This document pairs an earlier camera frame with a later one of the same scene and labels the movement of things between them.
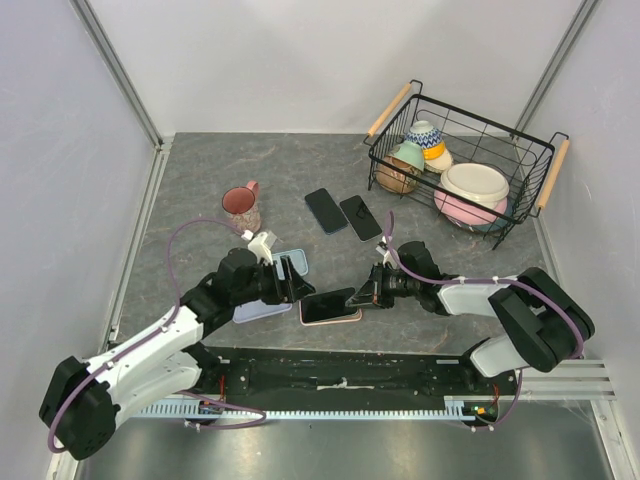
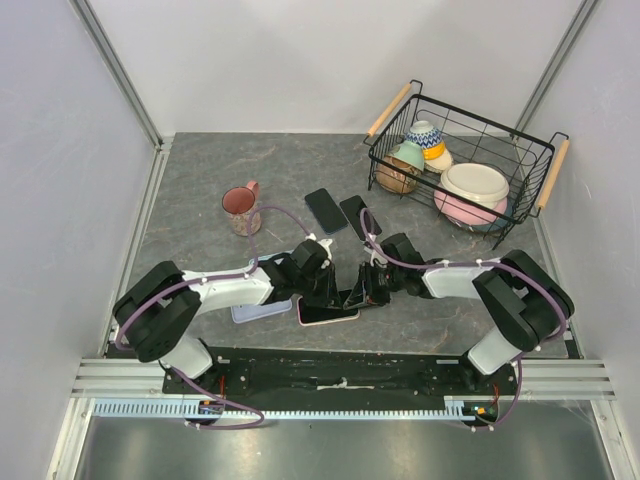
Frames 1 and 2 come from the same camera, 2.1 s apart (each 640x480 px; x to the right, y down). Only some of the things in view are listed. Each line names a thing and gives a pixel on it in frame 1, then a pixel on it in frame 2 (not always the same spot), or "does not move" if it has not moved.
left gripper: [290, 289] → [330, 296]
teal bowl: [499, 225] does not move
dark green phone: [327, 304] does not move
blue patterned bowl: [423, 133] does not move
